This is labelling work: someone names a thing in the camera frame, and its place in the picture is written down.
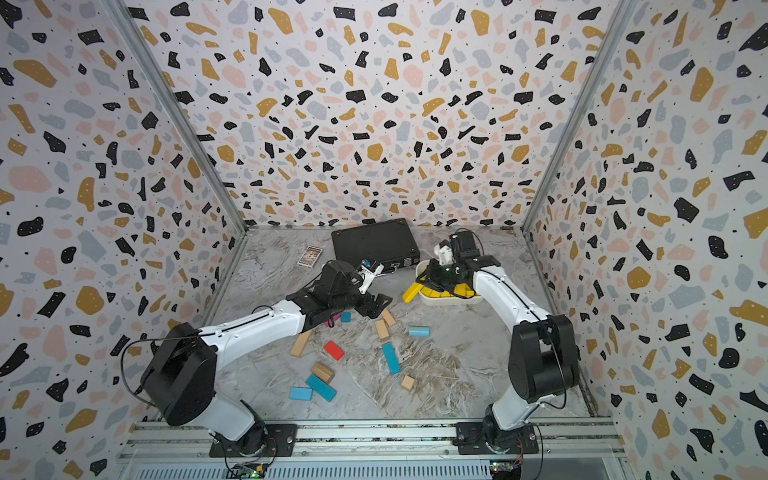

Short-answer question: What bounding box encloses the white plastic bin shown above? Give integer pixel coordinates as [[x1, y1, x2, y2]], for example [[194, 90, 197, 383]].
[[416, 284, 484, 306]]

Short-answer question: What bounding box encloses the large yellow block top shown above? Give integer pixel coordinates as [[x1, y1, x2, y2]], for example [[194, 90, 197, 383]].
[[402, 282, 423, 303]]

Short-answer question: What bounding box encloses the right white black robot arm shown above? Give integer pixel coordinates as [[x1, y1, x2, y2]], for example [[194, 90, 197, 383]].
[[415, 230, 579, 435]]

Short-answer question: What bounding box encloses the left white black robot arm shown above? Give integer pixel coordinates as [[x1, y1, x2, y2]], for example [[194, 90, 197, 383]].
[[140, 260, 392, 455]]

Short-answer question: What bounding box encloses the small card box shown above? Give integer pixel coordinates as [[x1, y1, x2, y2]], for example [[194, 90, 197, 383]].
[[297, 246, 323, 268]]

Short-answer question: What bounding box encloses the natural wood block slanted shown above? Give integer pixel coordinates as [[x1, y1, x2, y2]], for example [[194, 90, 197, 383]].
[[381, 308, 396, 327]]

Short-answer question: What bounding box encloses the red block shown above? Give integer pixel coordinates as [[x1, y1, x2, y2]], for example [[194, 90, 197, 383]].
[[324, 341, 345, 361]]

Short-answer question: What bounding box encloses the natural wood block centre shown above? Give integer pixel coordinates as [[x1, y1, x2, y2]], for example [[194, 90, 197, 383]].
[[374, 320, 390, 343]]

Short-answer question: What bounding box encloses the light blue cylinder block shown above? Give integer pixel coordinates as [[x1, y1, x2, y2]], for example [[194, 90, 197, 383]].
[[408, 326, 430, 338]]

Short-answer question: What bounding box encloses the natural wood long block left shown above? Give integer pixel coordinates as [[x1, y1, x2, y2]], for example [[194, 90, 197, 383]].
[[290, 331, 312, 358]]

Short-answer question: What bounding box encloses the black briefcase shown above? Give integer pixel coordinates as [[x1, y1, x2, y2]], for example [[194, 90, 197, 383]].
[[331, 218, 421, 274]]

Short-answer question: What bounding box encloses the natural wood block front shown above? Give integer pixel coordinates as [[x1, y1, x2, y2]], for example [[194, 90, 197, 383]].
[[311, 362, 335, 384]]

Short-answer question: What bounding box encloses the teal slanted block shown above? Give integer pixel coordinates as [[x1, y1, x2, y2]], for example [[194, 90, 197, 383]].
[[382, 343, 401, 375]]

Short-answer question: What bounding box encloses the teal long block front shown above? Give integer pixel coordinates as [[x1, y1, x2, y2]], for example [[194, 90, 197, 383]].
[[306, 374, 337, 402]]

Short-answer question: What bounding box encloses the small light blue block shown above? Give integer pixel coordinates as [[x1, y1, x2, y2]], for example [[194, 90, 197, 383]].
[[289, 387, 314, 402]]

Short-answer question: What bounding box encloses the small natural wood cube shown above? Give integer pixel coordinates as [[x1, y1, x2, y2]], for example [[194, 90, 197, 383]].
[[401, 375, 415, 392]]

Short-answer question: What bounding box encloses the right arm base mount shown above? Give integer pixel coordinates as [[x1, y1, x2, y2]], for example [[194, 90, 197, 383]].
[[452, 418, 539, 455]]

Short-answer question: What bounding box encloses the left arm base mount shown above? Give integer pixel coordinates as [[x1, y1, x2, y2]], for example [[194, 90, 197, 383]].
[[209, 423, 298, 460]]

